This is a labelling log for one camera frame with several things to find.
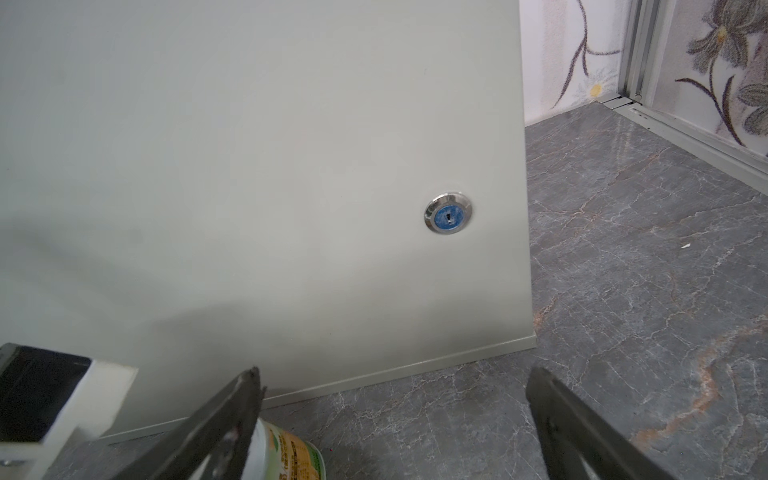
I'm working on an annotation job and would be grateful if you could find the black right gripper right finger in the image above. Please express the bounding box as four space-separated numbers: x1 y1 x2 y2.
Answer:
525 367 672 479

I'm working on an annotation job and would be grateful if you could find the grey metal cabinet box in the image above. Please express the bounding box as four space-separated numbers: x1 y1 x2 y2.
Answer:
1 1 536 434

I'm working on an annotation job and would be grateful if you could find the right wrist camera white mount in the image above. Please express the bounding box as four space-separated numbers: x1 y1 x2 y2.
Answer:
1 343 138 479

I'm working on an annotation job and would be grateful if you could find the round cabinet key lock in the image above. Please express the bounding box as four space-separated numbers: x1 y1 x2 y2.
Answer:
423 192 473 235

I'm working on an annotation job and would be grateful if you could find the white lid can orange label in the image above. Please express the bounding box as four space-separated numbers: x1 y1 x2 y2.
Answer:
241 419 327 480

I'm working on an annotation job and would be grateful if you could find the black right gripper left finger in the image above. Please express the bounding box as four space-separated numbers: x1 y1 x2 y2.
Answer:
114 367 266 479

